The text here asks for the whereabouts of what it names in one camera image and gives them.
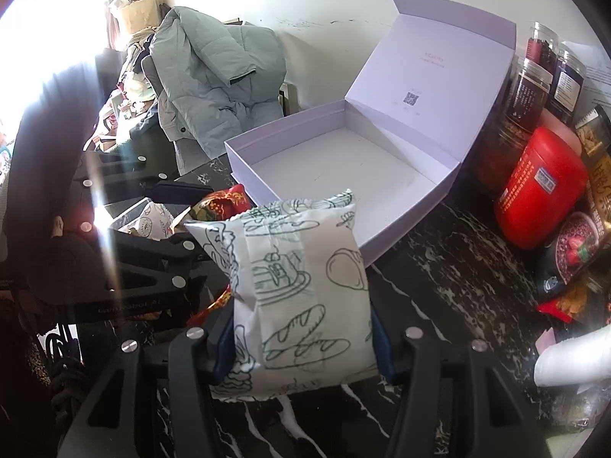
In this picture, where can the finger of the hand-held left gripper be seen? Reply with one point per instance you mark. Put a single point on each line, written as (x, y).
(191, 260)
(186, 192)

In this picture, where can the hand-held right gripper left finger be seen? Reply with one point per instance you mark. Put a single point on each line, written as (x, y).
(222, 348)

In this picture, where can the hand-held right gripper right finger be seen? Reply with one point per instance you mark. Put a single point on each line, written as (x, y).
(383, 350)

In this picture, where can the white bread-print snack packet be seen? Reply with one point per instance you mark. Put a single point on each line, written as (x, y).
(296, 296)
(148, 222)

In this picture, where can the white cardboard gift box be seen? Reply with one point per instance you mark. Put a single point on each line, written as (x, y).
(334, 162)

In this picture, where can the grey-green puffer jacket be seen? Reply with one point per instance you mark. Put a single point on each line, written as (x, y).
(210, 81)

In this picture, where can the pile of clothes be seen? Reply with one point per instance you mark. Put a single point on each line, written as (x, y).
(136, 86)

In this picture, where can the brown cardboard box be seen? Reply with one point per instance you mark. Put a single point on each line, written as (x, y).
(136, 12)

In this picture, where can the white paper roll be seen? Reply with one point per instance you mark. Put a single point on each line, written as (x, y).
(573, 358)

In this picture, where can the orange snack packet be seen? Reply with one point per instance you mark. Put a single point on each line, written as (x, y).
(568, 307)

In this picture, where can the clear plastic bag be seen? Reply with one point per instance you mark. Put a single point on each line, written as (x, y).
(592, 410)

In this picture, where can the large black oat bag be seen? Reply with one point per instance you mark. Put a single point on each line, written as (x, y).
(577, 248)

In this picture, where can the red plastic canister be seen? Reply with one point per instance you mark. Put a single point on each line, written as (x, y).
(539, 186)

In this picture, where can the clear jar brown contents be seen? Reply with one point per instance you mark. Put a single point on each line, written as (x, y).
(501, 152)

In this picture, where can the pink container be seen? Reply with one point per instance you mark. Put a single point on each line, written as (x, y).
(565, 131)

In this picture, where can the clear jar dark label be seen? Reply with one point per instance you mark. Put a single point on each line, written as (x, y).
(525, 95)

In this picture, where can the small black gold bag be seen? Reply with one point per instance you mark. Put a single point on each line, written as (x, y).
(594, 129)

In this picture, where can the clear jar purple label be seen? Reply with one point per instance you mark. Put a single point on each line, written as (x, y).
(568, 83)

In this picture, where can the clear jar red dried fruit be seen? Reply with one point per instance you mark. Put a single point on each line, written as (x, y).
(542, 45)

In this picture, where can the printed paper sheet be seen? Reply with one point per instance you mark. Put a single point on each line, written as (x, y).
(596, 76)

